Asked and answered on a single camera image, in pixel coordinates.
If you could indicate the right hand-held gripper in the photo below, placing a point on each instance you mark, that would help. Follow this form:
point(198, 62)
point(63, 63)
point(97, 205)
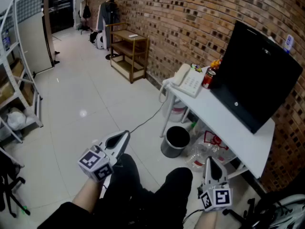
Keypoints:
point(218, 197)

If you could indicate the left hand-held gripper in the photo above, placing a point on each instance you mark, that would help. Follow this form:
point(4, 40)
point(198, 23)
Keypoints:
point(95, 163)

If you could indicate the white telephone handset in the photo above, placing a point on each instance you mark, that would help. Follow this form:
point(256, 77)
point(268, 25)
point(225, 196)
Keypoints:
point(181, 74)

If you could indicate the person's left forearm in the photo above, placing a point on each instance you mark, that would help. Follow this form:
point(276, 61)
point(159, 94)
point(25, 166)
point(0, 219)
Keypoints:
point(87, 194)

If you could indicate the person's right forearm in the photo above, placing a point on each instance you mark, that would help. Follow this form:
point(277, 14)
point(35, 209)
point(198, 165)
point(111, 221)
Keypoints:
point(206, 219)

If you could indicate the clear plastic bottle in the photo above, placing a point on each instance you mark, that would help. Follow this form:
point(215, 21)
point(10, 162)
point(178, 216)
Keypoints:
point(196, 160)

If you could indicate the clear plastic jug red label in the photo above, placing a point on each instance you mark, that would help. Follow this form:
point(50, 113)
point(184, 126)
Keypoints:
point(214, 141)

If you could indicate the black waste bin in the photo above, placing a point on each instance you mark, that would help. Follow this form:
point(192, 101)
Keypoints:
point(175, 142)

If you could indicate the green spray bottle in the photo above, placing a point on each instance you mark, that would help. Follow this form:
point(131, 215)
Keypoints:
point(193, 126)

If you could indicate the white table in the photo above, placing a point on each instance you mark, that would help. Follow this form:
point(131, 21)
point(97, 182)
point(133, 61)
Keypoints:
point(166, 111)

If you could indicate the person's black trousers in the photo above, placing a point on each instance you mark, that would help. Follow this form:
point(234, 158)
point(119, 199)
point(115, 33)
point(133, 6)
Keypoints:
point(143, 199)

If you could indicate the white paint bucket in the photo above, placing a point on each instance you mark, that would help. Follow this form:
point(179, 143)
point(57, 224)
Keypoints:
point(176, 112)

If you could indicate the black laptop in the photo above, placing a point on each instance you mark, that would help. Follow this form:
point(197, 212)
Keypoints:
point(240, 108)

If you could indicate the black coat rack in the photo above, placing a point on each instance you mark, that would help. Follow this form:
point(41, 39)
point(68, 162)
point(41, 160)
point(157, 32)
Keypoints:
point(110, 54)

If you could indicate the wooden shelf rack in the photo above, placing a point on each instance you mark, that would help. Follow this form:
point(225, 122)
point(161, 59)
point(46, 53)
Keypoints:
point(128, 54)

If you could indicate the white telephone base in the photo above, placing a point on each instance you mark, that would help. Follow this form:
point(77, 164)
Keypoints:
point(193, 83)

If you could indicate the red drink can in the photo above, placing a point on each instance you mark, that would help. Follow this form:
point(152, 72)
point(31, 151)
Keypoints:
point(208, 79)

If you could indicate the white and black bag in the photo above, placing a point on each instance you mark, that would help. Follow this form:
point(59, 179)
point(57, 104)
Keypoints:
point(100, 40)

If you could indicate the cardboard box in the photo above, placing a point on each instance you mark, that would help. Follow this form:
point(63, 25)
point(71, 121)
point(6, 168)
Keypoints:
point(10, 82)
point(28, 93)

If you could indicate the white plastic bag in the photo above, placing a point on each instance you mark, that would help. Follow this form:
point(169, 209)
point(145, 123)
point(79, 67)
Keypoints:
point(16, 119)

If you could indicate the colourful snack packet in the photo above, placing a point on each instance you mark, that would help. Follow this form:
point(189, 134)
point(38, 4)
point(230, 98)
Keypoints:
point(196, 67)

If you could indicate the white remote control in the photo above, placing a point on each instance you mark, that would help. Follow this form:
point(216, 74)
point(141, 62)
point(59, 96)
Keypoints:
point(133, 35)

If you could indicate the orange capped bottle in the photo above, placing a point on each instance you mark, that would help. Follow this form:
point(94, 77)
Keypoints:
point(216, 64)

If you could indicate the black monitor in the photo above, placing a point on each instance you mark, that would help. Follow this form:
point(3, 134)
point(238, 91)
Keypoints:
point(257, 63)

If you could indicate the white metal shelving unit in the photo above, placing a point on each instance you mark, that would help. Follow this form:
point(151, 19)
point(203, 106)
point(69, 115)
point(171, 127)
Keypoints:
point(15, 87)

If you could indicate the black tripod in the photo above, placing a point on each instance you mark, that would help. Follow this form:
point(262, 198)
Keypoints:
point(10, 187)

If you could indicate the grey coat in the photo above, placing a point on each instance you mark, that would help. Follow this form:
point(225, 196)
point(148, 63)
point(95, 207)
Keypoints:
point(108, 18)

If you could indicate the grey partition board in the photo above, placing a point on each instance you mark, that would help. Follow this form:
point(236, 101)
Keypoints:
point(35, 39)

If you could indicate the black hanging bag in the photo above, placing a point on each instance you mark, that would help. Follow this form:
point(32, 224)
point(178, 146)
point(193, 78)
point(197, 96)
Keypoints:
point(86, 12)

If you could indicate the black double door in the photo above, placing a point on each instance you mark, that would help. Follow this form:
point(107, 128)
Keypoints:
point(61, 6)

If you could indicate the white bottle with blue label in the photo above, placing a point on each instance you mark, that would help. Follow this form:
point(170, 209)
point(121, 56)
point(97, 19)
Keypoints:
point(288, 43)

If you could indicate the clear bottle with blue label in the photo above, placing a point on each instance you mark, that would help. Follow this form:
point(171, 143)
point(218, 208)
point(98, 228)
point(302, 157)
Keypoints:
point(6, 40)

